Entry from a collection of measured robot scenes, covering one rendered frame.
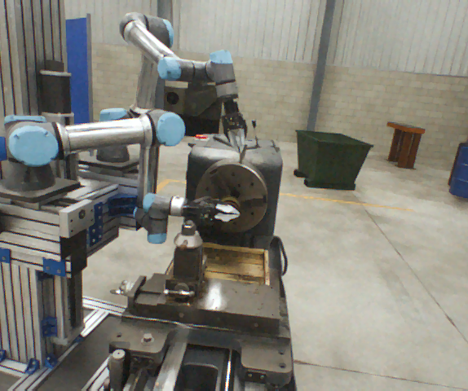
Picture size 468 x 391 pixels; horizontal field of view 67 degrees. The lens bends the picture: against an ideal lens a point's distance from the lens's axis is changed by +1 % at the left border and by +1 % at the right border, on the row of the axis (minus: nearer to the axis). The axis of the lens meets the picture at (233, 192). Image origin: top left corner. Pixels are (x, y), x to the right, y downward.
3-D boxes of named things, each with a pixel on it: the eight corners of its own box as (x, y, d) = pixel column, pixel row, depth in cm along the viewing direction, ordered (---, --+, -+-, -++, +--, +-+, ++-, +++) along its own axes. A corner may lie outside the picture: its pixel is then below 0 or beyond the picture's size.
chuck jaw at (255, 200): (238, 191, 153) (266, 191, 152) (239, 203, 154) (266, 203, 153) (236, 199, 142) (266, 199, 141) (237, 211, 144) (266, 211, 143)
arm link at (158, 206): (147, 209, 140) (148, 189, 138) (174, 213, 140) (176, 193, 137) (141, 216, 133) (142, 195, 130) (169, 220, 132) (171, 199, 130)
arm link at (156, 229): (158, 232, 147) (160, 208, 144) (169, 243, 138) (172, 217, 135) (140, 235, 142) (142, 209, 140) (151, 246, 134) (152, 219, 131)
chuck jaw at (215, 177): (222, 194, 154) (208, 171, 151) (232, 188, 153) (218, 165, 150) (220, 202, 143) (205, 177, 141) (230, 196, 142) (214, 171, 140)
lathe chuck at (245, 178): (192, 216, 164) (206, 151, 155) (258, 233, 164) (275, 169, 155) (188, 223, 155) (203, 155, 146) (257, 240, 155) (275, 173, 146)
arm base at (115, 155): (89, 159, 160) (88, 138, 157) (108, 154, 174) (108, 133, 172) (118, 164, 157) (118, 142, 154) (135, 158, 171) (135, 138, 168)
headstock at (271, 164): (198, 191, 230) (203, 132, 218) (271, 199, 228) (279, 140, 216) (178, 225, 173) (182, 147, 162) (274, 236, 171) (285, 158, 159)
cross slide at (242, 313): (142, 281, 112) (143, 269, 110) (275, 298, 110) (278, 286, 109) (122, 314, 96) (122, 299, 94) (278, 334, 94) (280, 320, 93)
